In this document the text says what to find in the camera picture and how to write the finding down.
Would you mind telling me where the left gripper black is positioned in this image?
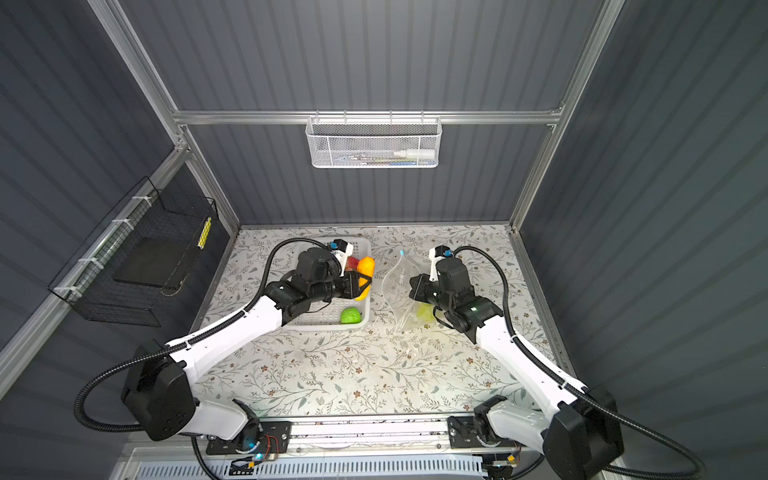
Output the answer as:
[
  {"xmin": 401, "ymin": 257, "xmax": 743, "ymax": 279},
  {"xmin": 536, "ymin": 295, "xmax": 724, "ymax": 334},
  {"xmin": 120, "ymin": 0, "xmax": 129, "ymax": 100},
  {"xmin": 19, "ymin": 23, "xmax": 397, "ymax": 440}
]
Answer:
[{"xmin": 309, "ymin": 270, "xmax": 372, "ymax": 306}]

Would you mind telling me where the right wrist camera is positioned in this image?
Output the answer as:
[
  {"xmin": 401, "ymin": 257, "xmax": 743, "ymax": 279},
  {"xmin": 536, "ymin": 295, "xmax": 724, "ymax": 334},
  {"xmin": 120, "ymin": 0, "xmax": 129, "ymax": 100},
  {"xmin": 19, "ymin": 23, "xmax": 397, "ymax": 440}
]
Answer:
[{"xmin": 428, "ymin": 245, "xmax": 453, "ymax": 282}]

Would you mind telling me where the clear zip top bag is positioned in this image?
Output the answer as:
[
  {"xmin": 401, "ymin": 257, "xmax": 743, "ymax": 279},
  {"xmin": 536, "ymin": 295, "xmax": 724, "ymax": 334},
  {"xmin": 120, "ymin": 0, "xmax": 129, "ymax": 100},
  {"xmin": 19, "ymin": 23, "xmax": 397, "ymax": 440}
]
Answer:
[{"xmin": 381, "ymin": 248, "xmax": 437, "ymax": 333}]

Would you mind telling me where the green lime toy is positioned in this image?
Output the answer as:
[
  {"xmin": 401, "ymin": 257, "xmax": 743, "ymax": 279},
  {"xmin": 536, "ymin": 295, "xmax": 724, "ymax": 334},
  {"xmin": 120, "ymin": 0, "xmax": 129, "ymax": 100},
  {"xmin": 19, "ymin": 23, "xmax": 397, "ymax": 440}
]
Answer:
[{"xmin": 340, "ymin": 307, "xmax": 362, "ymax": 325}]

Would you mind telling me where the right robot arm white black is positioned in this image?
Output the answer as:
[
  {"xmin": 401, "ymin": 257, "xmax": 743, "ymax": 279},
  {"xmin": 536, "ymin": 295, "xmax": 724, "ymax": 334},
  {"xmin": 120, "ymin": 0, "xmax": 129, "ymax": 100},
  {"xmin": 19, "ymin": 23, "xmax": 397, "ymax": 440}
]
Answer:
[{"xmin": 409, "ymin": 256, "xmax": 624, "ymax": 479}]

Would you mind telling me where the green pear toy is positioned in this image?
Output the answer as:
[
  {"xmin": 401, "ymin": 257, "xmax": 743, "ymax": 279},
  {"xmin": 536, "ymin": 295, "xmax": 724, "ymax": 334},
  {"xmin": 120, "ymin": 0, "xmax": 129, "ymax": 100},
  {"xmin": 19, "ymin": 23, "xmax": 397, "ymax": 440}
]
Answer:
[{"xmin": 415, "ymin": 303, "xmax": 435, "ymax": 322}]

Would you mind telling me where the orange carrot toy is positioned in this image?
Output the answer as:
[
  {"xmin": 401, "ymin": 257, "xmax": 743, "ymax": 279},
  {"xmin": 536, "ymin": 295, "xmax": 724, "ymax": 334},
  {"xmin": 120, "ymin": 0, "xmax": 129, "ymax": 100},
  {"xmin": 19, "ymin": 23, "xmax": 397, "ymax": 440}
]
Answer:
[{"xmin": 356, "ymin": 256, "xmax": 376, "ymax": 301}]

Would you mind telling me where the black wire wall basket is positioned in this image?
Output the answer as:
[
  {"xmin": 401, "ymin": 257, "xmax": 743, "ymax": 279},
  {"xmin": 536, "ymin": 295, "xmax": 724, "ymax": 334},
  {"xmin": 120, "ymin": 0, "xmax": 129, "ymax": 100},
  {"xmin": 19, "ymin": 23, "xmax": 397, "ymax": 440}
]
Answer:
[{"xmin": 49, "ymin": 178, "xmax": 218, "ymax": 327}]

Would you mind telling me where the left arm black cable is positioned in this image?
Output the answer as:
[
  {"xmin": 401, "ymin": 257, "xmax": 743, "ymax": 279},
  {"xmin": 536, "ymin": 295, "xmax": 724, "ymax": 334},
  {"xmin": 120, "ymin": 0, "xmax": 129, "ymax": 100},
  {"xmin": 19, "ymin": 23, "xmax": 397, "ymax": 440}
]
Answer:
[{"xmin": 73, "ymin": 237, "xmax": 328, "ymax": 480}]

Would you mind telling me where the white tube in basket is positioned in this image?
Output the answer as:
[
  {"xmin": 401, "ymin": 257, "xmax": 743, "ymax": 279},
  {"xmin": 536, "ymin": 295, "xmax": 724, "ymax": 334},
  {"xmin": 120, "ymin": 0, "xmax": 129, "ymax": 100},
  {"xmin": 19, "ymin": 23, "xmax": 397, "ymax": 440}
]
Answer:
[{"xmin": 393, "ymin": 149, "xmax": 437, "ymax": 162}]

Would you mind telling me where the aluminium front rail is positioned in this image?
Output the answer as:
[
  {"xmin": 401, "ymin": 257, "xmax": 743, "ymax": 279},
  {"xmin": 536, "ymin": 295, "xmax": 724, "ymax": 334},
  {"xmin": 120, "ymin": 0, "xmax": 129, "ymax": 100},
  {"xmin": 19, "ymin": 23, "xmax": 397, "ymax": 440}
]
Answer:
[{"xmin": 262, "ymin": 406, "xmax": 549, "ymax": 457}]

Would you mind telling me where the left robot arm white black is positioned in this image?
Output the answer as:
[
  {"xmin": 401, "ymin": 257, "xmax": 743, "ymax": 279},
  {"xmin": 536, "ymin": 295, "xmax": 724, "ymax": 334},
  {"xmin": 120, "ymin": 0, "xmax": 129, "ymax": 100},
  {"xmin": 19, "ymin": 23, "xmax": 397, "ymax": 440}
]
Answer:
[{"xmin": 122, "ymin": 243, "xmax": 375, "ymax": 452}]

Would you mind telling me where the yellow marker pen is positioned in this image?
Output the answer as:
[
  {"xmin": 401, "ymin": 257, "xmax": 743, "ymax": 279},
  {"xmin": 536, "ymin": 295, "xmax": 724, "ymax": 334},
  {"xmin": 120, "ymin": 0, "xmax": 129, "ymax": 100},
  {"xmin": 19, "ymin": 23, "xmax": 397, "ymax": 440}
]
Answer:
[{"xmin": 196, "ymin": 217, "xmax": 212, "ymax": 250}]

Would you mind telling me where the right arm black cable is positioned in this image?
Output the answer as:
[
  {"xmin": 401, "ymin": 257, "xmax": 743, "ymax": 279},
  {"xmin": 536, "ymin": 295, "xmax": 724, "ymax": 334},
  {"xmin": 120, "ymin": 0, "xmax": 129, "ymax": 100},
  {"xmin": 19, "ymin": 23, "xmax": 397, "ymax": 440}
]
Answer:
[{"xmin": 452, "ymin": 245, "xmax": 706, "ymax": 480}]

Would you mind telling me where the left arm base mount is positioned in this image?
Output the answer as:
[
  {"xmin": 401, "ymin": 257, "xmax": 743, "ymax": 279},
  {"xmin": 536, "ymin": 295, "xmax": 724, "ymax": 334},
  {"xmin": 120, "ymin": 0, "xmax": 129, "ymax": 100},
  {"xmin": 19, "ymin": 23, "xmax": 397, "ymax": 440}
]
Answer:
[{"xmin": 205, "ymin": 421, "xmax": 293, "ymax": 456}]

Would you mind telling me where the black pad in basket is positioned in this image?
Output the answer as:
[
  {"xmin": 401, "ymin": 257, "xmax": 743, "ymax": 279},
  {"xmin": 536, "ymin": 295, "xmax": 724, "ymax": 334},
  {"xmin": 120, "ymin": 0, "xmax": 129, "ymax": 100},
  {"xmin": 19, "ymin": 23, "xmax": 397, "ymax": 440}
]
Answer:
[{"xmin": 113, "ymin": 237, "xmax": 195, "ymax": 292}]

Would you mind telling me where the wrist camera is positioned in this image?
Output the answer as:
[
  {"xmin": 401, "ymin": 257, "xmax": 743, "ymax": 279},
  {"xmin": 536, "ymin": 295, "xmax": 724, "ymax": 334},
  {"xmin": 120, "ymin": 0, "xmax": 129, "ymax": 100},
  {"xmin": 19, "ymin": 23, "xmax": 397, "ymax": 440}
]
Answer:
[
  {"xmin": 329, "ymin": 239, "xmax": 354, "ymax": 272},
  {"xmin": 428, "ymin": 245, "xmax": 453, "ymax": 282}
]

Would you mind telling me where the white plastic basket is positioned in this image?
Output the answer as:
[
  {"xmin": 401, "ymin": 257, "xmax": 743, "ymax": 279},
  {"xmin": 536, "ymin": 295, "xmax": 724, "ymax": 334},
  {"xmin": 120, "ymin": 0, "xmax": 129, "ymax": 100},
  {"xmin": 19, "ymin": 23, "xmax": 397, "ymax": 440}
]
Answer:
[{"xmin": 274, "ymin": 235, "xmax": 373, "ymax": 333}]

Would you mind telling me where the white wire wall basket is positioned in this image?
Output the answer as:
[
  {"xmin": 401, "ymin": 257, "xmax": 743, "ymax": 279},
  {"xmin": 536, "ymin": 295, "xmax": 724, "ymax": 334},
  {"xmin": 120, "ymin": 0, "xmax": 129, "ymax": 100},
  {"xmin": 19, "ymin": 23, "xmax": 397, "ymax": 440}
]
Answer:
[{"xmin": 305, "ymin": 118, "xmax": 443, "ymax": 169}]

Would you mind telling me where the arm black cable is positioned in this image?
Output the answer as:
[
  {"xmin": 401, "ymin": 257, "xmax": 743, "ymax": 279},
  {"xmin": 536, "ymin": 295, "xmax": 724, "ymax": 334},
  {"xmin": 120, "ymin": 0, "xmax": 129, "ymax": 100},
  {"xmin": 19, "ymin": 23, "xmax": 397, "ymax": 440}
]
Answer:
[
  {"xmin": 73, "ymin": 237, "xmax": 328, "ymax": 480},
  {"xmin": 452, "ymin": 245, "xmax": 706, "ymax": 480}
]

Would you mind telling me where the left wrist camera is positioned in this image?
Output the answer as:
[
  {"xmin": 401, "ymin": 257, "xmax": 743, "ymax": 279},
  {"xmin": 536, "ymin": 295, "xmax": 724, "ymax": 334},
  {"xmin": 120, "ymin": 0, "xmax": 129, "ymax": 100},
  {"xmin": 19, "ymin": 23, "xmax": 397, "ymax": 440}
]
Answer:
[{"xmin": 329, "ymin": 239, "xmax": 354, "ymax": 272}]

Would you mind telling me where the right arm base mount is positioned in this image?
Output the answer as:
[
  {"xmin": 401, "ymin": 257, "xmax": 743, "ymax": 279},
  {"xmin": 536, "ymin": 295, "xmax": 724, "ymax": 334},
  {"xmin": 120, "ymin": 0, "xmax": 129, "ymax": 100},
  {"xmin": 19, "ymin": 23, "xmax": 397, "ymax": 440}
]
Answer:
[{"xmin": 447, "ymin": 395, "xmax": 520, "ymax": 449}]

